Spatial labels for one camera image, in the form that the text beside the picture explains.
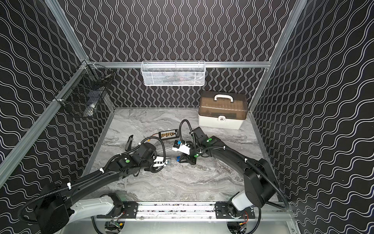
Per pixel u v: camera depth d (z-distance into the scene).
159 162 0.69
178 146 0.70
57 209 0.39
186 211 0.76
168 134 1.03
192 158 0.71
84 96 0.92
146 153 0.62
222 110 0.93
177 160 0.78
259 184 0.43
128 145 0.98
